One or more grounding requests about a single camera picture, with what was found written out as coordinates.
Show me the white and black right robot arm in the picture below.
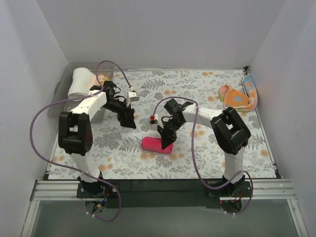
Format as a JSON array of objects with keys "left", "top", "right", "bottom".
[{"left": 157, "top": 96, "right": 251, "bottom": 196}]

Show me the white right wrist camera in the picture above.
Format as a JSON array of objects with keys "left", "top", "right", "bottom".
[{"left": 149, "top": 114, "right": 161, "bottom": 124}]

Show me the aluminium frame rail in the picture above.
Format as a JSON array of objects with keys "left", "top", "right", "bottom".
[{"left": 32, "top": 179, "right": 297, "bottom": 200}]

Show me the red microfiber towel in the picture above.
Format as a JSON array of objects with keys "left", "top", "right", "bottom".
[{"left": 141, "top": 136, "right": 173, "bottom": 155}]

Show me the orange blue patterned towel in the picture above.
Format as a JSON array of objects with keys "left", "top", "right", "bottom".
[{"left": 218, "top": 74, "right": 258, "bottom": 113}]

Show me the clear grey plastic tray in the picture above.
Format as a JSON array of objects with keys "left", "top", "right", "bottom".
[{"left": 47, "top": 62, "right": 115, "bottom": 121}]

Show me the white rolled towel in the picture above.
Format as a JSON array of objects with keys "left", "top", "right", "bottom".
[{"left": 68, "top": 67, "right": 96, "bottom": 100}]

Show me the orange patterned rolled towel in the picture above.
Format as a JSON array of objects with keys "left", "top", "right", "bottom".
[{"left": 94, "top": 74, "right": 111, "bottom": 86}]

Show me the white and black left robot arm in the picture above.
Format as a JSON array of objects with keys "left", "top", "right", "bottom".
[{"left": 58, "top": 81, "right": 139, "bottom": 198}]

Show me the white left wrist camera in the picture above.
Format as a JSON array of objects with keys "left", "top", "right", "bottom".
[{"left": 126, "top": 91, "right": 139, "bottom": 105}]

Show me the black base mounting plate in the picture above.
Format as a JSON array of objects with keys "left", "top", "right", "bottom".
[{"left": 76, "top": 179, "right": 253, "bottom": 209}]

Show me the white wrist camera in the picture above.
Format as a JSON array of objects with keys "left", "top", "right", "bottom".
[
  {"left": 126, "top": 91, "right": 139, "bottom": 105},
  {"left": 149, "top": 114, "right": 161, "bottom": 124}
]

